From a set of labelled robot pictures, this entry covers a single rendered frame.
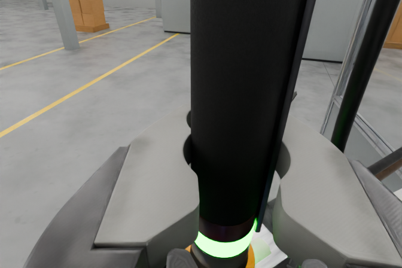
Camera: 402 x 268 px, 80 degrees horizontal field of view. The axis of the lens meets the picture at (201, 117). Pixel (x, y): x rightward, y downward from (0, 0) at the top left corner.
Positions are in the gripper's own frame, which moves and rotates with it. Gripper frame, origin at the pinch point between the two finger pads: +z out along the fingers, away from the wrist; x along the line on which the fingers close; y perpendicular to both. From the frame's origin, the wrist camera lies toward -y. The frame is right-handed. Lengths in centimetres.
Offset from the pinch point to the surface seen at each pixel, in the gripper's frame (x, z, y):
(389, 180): 71, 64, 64
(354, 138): 71, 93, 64
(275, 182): 15, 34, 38
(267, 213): 13, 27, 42
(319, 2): 193, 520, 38
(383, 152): 71, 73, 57
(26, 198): -149, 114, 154
